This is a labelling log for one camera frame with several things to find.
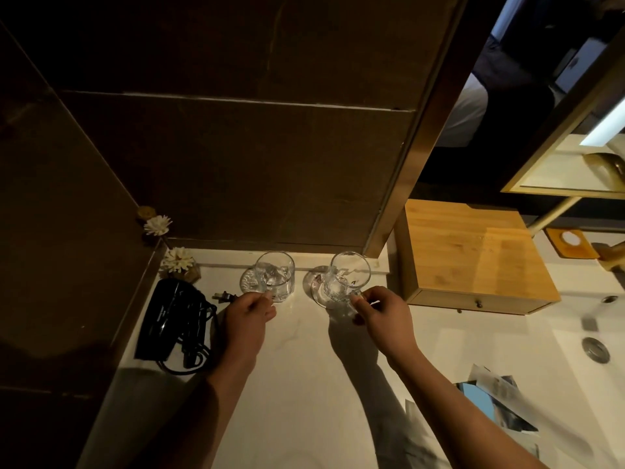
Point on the gold framed mirror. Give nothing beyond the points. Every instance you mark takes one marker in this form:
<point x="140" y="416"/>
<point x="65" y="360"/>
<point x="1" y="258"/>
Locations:
<point x="571" y="161"/>

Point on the metal sink drain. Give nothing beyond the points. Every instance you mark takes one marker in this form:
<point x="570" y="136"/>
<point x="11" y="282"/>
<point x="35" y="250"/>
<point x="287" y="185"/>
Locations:
<point x="595" y="349"/>

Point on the white flower diffuser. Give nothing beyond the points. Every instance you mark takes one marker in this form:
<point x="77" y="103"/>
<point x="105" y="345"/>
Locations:
<point x="179" y="262"/>

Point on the black hair dryer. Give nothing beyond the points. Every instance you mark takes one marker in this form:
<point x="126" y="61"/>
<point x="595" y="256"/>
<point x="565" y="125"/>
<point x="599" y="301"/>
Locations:
<point x="168" y="319"/>

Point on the wooden tray with round hole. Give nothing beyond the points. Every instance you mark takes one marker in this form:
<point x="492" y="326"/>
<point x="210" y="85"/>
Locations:
<point x="573" y="244"/>

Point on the gold faucet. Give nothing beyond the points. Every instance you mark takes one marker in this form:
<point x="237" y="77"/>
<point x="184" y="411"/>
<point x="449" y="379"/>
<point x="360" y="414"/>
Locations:
<point x="610" y="256"/>

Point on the dark wooden frame post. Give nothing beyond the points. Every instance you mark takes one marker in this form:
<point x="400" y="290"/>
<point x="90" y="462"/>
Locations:
<point x="420" y="122"/>

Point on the white sink basin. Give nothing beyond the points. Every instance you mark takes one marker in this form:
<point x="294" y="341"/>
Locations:
<point x="598" y="385"/>

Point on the person's left thumb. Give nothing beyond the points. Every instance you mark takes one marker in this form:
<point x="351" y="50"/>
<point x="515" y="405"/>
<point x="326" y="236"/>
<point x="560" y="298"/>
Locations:
<point x="269" y="313"/>

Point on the wooden drawer box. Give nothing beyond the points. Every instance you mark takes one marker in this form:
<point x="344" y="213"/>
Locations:
<point x="476" y="256"/>

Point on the bed with white sheet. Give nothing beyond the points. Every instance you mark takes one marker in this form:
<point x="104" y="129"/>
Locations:
<point x="464" y="114"/>

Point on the person's right thumb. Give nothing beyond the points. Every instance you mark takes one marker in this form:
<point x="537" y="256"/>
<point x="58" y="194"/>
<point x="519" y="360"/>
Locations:
<point x="359" y="310"/>

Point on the person's left forearm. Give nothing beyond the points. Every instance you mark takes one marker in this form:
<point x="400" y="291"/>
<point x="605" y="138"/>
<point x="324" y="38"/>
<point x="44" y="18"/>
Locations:
<point x="195" y="415"/>

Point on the blue toiletry packet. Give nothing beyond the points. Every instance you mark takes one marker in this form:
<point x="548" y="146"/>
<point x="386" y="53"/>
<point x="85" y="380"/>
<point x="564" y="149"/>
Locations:
<point x="476" y="398"/>

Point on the person's right forearm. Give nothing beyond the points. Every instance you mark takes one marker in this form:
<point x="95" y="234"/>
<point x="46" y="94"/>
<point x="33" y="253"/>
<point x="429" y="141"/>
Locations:
<point x="459" y="420"/>

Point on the brass mirror support bar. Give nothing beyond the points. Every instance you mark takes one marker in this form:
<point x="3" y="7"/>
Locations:
<point x="551" y="217"/>

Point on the grey toiletry packet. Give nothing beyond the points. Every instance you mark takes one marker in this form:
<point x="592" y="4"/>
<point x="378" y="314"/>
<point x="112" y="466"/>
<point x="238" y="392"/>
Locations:
<point x="422" y="434"/>

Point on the person's right hand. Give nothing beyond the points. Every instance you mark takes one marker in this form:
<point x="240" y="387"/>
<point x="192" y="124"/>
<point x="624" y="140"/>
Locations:
<point x="388" y="324"/>

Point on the person's left hand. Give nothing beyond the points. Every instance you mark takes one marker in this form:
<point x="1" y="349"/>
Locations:
<point x="246" y="322"/>

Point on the black power plug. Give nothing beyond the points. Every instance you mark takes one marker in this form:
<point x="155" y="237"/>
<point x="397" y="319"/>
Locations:
<point x="223" y="297"/>

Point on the clear drinking glass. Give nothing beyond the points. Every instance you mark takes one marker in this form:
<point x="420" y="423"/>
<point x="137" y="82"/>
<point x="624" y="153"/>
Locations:
<point x="345" y="280"/>
<point x="278" y="275"/>

